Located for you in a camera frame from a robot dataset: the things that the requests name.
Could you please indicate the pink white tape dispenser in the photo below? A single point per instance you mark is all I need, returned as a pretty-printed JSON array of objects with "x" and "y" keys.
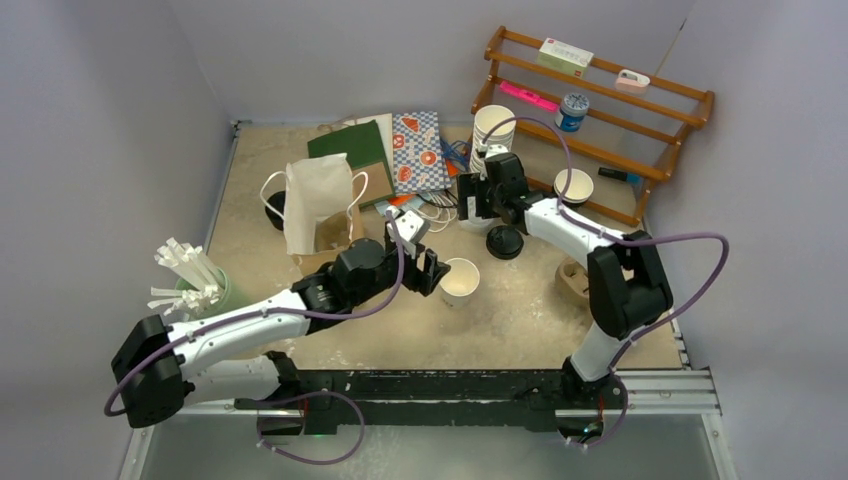
[{"x": 632, "y": 82}]

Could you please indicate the wooden shelf rack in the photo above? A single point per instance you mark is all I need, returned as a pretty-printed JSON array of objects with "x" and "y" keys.
[{"x": 527, "y": 75}]

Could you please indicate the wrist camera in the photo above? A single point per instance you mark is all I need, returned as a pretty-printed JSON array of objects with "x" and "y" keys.
[
  {"x": 495, "y": 153},
  {"x": 406, "y": 227}
]

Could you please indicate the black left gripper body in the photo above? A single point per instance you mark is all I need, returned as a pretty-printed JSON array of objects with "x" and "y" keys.
[{"x": 389, "y": 271}]

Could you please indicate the white paper cup stack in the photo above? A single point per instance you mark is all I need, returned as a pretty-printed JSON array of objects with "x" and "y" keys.
[{"x": 492, "y": 126}]

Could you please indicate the white cup lid stack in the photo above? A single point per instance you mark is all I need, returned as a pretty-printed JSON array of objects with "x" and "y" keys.
[{"x": 477, "y": 225}]

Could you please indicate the green cup of stirrers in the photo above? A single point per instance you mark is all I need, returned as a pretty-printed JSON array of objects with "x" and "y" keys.
[{"x": 203, "y": 289}]

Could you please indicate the green paper bag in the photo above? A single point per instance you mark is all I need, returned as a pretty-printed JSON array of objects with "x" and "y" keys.
[{"x": 363, "y": 146}]

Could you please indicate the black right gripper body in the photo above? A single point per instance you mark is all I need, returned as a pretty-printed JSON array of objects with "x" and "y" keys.
[{"x": 488, "y": 198}]

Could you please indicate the black blue marker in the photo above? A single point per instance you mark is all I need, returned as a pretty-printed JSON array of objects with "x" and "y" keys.
[{"x": 618, "y": 175}]

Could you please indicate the black cup with white cup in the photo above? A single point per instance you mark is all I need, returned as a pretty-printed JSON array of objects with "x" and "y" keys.
[{"x": 577, "y": 185}]

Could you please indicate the white paper coffee cup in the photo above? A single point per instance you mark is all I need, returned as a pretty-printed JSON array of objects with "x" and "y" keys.
[{"x": 460, "y": 283}]

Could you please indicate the single black cup lid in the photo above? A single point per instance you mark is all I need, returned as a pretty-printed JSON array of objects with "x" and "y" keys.
[{"x": 504, "y": 242}]

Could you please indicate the blue checkered paper bag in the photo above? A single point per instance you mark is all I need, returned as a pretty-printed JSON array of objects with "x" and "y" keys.
[{"x": 416, "y": 167}]

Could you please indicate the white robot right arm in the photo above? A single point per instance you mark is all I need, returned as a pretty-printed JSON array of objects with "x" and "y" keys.
[{"x": 627, "y": 286}]

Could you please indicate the pink highlighter pen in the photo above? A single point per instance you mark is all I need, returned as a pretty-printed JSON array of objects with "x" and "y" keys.
[{"x": 528, "y": 97}]

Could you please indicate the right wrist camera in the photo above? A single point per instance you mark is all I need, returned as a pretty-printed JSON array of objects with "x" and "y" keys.
[{"x": 495, "y": 153}]

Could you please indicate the small black lid stack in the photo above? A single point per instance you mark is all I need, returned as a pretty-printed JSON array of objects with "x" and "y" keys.
[{"x": 274, "y": 207}]

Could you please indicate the brown kraft paper bag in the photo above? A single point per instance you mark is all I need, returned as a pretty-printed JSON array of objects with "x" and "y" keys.
[{"x": 321, "y": 213}]

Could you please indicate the blue lidded jar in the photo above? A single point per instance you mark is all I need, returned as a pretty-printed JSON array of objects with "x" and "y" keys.
[{"x": 572, "y": 110}]

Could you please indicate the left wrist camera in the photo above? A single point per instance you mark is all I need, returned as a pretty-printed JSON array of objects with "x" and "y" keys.
[{"x": 406, "y": 227}]

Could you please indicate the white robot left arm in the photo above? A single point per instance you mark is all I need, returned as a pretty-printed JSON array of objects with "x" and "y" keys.
[{"x": 157, "y": 364}]

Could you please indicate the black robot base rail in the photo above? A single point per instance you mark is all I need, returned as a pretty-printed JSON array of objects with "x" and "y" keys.
[{"x": 537, "y": 400}]

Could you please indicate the white green box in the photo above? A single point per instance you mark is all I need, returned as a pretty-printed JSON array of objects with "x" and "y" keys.
[{"x": 564, "y": 58}]

